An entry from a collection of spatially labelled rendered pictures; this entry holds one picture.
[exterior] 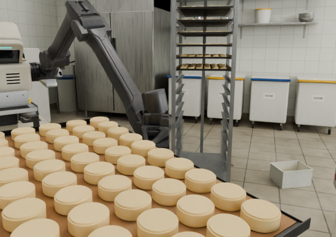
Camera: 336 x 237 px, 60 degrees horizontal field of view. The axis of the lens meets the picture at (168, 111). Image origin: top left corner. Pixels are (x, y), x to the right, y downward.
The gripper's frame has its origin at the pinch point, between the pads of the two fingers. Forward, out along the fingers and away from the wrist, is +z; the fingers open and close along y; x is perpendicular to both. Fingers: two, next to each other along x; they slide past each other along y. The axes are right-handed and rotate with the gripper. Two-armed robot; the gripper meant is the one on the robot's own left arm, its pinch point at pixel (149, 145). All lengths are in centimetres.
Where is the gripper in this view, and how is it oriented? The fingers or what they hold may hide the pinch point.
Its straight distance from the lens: 65.5
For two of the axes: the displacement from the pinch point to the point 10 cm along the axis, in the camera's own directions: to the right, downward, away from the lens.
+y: 0.0, 9.8, 2.2
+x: -9.9, -0.4, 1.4
